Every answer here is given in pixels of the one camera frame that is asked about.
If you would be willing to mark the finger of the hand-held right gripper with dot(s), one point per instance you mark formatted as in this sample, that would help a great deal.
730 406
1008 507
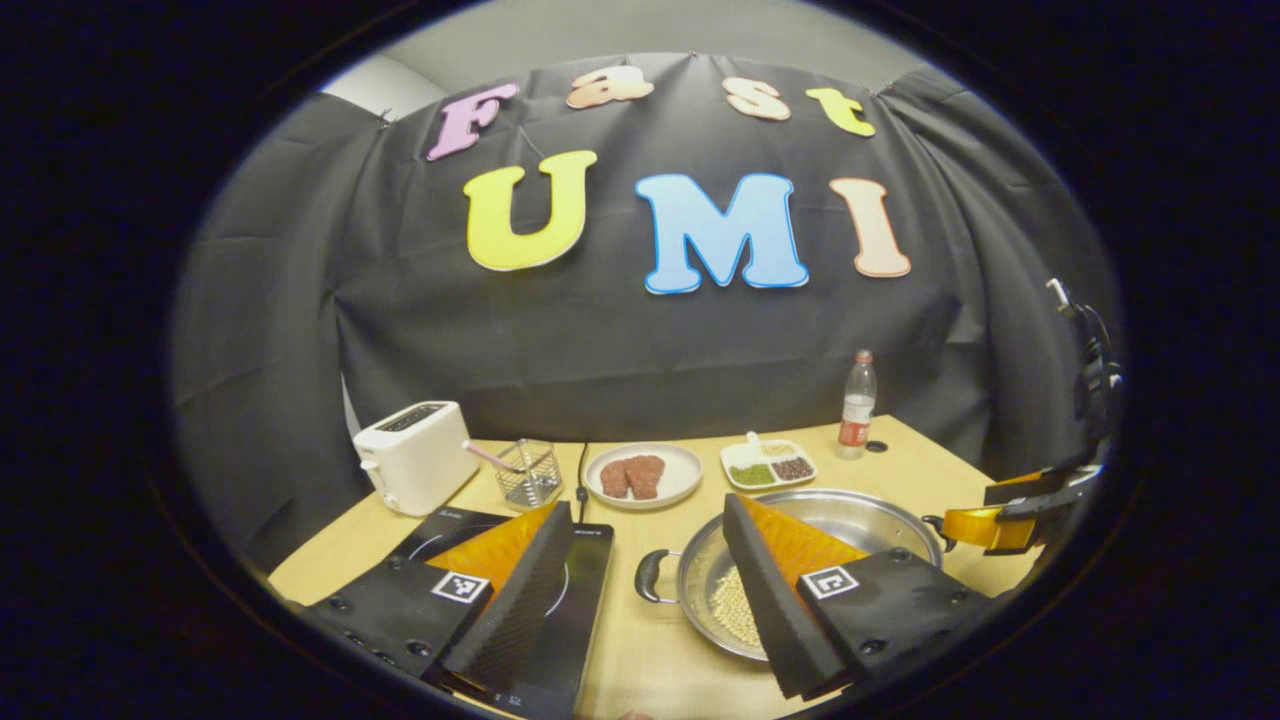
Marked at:
1030 485
985 528

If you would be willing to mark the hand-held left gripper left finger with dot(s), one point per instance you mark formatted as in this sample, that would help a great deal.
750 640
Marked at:
520 620

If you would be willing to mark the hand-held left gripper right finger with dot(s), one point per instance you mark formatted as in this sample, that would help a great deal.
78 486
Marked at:
770 610

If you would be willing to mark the black induction cooktop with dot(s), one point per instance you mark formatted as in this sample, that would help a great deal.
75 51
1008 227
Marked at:
585 600

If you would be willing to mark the stainless steel pot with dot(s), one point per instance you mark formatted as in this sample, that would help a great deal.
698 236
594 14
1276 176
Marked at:
700 580

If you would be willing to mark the pile of yellow soybeans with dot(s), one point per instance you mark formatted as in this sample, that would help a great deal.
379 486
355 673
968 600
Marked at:
735 610

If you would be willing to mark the white divided bean dish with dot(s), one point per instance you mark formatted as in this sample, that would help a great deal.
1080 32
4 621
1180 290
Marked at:
735 456

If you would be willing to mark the white round plate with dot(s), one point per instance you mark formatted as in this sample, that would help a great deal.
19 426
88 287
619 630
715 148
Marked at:
685 470

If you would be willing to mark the clear plastic water bottle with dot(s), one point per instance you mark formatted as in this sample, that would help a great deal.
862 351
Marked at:
857 420

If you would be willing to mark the brown meat patty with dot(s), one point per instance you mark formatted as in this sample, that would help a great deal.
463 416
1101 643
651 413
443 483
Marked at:
614 480
645 476

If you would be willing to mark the white toaster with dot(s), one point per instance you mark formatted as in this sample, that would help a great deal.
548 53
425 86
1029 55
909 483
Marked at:
420 460

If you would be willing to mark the black backdrop cloth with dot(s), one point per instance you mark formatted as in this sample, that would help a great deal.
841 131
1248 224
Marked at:
600 360

